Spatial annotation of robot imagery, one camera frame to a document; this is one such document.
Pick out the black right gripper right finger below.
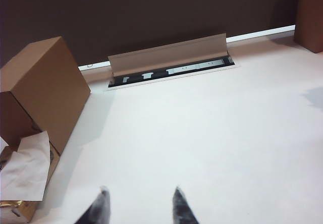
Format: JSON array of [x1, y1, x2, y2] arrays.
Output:
[[172, 186, 200, 224]]

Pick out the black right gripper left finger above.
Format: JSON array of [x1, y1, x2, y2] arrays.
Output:
[[75, 185, 112, 224]]

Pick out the gold and white tissue pack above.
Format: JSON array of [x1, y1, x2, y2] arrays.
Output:
[[0, 137, 61, 222]]

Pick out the white tissue sheet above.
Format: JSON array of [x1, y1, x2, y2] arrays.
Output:
[[0, 130, 51, 202]]

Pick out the brown cardboard box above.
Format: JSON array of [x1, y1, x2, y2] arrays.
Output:
[[294, 0, 323, 53], [0, 36, 91, 156]]

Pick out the wide brown desk partition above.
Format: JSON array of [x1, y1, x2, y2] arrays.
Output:
[[0, 0, 303, 71]]

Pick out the desk cable tray opening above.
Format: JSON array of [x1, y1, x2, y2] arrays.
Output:
[[105, 54, 237, 91]]

